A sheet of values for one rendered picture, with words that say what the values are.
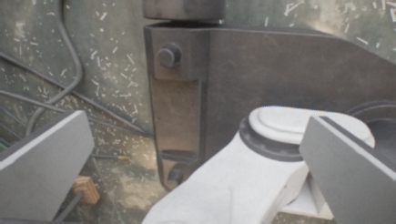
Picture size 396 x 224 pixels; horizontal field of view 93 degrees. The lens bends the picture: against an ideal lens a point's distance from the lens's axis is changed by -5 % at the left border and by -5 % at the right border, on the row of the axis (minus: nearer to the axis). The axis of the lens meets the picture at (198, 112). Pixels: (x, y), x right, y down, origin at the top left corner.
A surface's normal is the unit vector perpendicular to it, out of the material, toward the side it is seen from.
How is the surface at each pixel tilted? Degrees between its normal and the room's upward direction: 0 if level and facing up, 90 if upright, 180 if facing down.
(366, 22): 0
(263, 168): 90
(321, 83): 0
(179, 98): 0
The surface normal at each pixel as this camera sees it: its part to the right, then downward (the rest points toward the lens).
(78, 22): -0.21, 0.47
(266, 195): 0.02, -0.88
